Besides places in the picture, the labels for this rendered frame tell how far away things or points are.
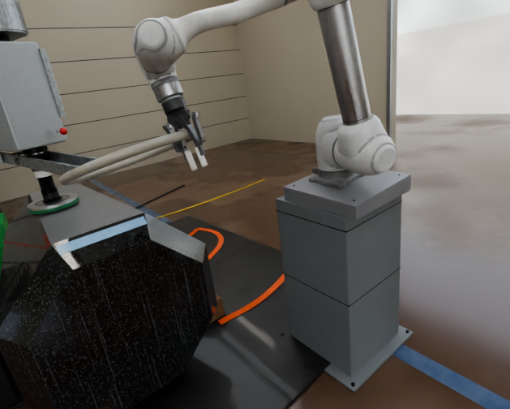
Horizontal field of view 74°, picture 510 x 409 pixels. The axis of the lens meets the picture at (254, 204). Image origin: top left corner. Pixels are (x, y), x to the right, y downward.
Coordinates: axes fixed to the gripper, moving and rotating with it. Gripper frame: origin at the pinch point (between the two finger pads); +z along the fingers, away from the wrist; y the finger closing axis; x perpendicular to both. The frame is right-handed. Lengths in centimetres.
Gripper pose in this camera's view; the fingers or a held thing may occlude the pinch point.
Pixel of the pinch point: (195, 158)
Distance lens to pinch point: 116.3
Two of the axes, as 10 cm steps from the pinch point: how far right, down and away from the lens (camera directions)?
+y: -8.9, 2.7, 3.8
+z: 3.6, 9.2, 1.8
